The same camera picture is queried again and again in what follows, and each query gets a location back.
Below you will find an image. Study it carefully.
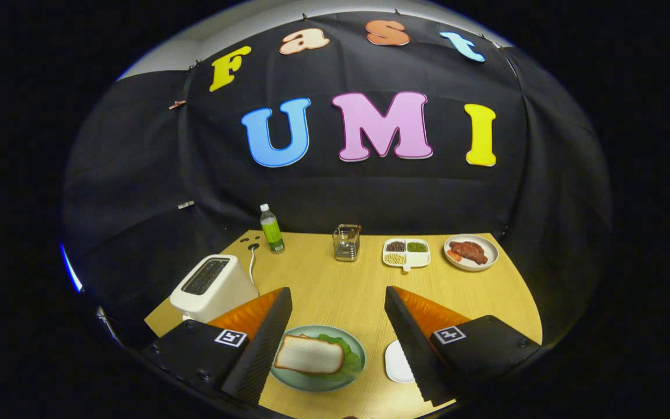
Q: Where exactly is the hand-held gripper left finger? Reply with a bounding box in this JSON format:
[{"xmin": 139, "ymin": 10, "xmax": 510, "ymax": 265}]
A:
[{"xmin": 140, "ymin": 286, "xmax": 293, "ymax": 406}]

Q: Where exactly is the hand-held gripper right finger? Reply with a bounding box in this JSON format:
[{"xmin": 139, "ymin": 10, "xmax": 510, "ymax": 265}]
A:
[{"xmin": 384, "ymin": 285, "xmax": 542, "ymax": 408}]

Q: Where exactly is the white bread slice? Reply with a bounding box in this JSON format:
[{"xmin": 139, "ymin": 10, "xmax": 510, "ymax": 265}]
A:
[{"xmin": 273, "ymin": 335, "xmax": 345, "ymax": 375}]

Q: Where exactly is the green lettuce leaf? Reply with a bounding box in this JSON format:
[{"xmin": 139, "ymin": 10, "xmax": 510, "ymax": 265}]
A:
[{"xmin": 297, "ymin": 333, "xmax": 365, "ymax": 378}]

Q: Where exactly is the white plate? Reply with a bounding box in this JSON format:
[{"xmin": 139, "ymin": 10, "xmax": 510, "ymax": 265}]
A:
[{"xmin": 385, "ymin": 340, "xmax": 416, "ymax": 384}]

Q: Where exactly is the grey-green plate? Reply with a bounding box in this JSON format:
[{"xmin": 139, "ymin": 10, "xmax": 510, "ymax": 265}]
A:
[{"xmin": 269, "ymin": 324, "xmax": 368, "ymax": 393}]

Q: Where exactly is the white toaster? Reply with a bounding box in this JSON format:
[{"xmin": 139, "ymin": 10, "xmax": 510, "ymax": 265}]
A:
[{"xmin": 170, "ymin": 254, "xmax": 259, "ymax": 324}]

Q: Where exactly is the white divided dish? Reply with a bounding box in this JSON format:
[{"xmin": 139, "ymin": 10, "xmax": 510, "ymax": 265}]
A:
[{"xmin": 382, "ymin": 238, "xmax": 432, "ymax": 273}]

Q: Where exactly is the brown meat slice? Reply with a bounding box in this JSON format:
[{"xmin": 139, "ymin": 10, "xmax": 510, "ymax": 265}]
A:
[{"xmin": 449, "ymin": 240, "xmax": 489, "ymax": 265}]

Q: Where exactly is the green label water bottle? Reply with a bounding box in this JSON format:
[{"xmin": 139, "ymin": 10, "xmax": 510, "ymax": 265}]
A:
[{"xmin": 259, "ymin": 204, "xmax": 286, "ymax": 255}]

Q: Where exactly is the metal utensil holder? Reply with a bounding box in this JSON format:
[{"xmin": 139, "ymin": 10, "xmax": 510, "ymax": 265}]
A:
[{"xmin": 333, "ymin": 224, "xmax": 363, "ymax": 262}]

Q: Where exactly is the round plate with meat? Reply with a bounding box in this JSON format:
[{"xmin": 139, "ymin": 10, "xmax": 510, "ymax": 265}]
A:
[{"xmin": 443, "ymin": 234, "xmax": 500, "ymax": 272}]

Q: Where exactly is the computer monitor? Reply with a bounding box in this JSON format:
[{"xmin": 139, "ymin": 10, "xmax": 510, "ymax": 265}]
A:
[{"xmin": 60, "ymin": 243, "xmax": 84, "ymax": 293}]

